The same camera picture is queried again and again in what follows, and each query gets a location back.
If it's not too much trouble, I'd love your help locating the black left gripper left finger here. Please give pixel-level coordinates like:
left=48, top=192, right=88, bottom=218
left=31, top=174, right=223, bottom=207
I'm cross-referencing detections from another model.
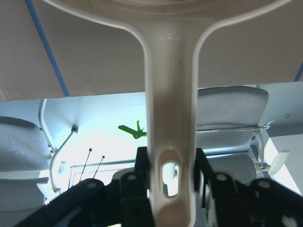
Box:
left=120, top=147, right=154, bottom=227

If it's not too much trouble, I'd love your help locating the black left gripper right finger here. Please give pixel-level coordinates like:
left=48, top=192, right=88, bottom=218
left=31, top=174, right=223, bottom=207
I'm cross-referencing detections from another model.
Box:
left=194, top=148, right=249, bottom=227

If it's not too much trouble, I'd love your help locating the beige dustpan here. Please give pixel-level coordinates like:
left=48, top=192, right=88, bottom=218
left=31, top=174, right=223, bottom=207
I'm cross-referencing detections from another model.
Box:
left=42, top=0, right=292, bottom=227

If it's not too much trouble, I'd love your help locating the green plastic clamp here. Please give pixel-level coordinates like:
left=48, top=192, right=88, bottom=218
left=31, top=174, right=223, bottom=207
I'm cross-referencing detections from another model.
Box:
left=118, top=121, right=147, bottom=140

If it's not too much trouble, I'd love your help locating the grey office chair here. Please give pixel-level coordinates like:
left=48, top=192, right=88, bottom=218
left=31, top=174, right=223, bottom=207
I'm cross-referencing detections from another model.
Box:
left=196, top=86, right=290, bottom=175

